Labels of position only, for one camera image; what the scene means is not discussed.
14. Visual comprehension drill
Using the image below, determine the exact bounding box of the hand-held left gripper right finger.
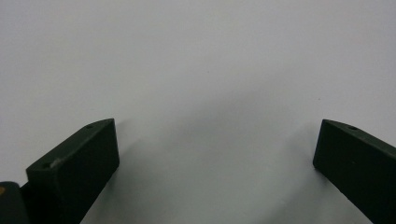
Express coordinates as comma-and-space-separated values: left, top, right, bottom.
312, 119, 396, 224

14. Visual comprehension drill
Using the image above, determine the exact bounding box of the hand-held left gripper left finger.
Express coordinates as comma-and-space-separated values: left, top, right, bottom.
20, 118, 120, 224

